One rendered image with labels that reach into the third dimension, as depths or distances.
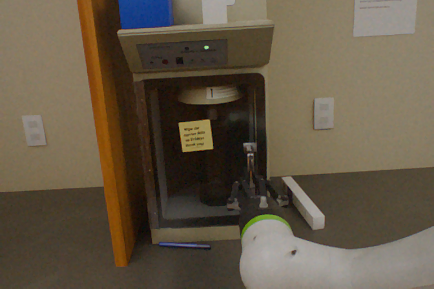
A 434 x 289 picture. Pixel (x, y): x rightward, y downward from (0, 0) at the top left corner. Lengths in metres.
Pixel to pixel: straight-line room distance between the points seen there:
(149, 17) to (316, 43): 0.73
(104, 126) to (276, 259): 0.49
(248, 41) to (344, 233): 0.59
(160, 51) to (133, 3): 0.11
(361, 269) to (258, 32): 0.49
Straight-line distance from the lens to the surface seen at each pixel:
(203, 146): 0.98
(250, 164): 0.95
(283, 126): 1.45
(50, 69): 1.49
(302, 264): 0.63
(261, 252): 0.62
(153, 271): 1.03
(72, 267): 1.11
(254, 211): 0.73
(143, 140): 0.99
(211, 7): 0.86
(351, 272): 0.62
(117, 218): 1.00
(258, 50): 0.89
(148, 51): 0.88
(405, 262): 0.52
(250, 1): 0.94
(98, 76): 0.89
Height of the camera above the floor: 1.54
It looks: 16 degrees down
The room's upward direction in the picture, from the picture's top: 3 degrees counter-clockwise
